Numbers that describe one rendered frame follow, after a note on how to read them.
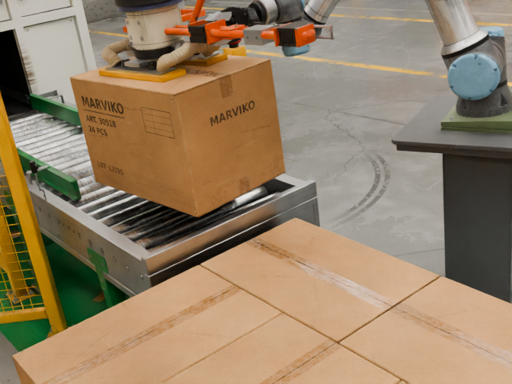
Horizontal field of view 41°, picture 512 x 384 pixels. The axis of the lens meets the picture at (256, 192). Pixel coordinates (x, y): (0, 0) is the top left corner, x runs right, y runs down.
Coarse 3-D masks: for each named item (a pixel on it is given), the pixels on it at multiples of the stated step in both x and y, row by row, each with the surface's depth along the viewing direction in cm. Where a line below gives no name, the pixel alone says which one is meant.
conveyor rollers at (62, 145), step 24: (24, 120) 395; (48, 120) 386; (24, 144) 352; (48, 144) 343; (72, 144) 340; (72, 168) 305; (96, 192) 275; (120, 192) 272; (264, 192) 257; (96, 216) 256; (120, 216) 252; (144, 216) 248; (168, 216) 245; (192, 216) 242; (216, 216) 245; (144, 240) 230; (168, 240) 227
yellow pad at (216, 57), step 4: (200, 56) 228; (204, 56) 227; (208, 56) 227; (212, 56) 228; (216, 56) 227; (220, 56) 227; (224, 56) 228; (184, 60) 230; (196, 60) 226; (200, 60) 225; (204, 60) 224; (208, 60) 224; (212, 60) 225; (216, 60) 226; (220, 60) 227; (184, 64) 231; (188, 64) 230; (192, 64) 228; (196, 64) 227; (200, 64) 225; (204, 64) 224; (208, 64) 224; (212, 64) 225
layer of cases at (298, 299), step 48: (288, 240) 217; (336, 240) 213; (192, 288) 198; (240, 288) 196; (288, 288) 191; (336, 288) 188; (384, 288) 185; (432, 288) 182; (96, 336) 182; (144, 336) 179; (192, 336) 176; (240, 336) 174; (288, 336) 171; (336, 336) 168; (384, 336) 166; (432, 336) 163; (480, 336) 161
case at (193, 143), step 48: (96, 96) 230; (144, 96) 209; (192, 96) 202; (240, 96) 215; (96, 144) 243; (144, 144) 220; (192, 144) 206; (240, 144) 220; (144, 192) 232; (192, 192) 210; (240, 192) 224
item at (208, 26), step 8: (192, 24) 210; (200, 24) 212; (208, 24) 205; (216, 24) 207; (224, 24) 209; (192, 32) 209; (200, 32) 206; (208, 32) 205; (192, 40) 209; (200, 40) 207; (208, 40) 206; (216, 40) 208
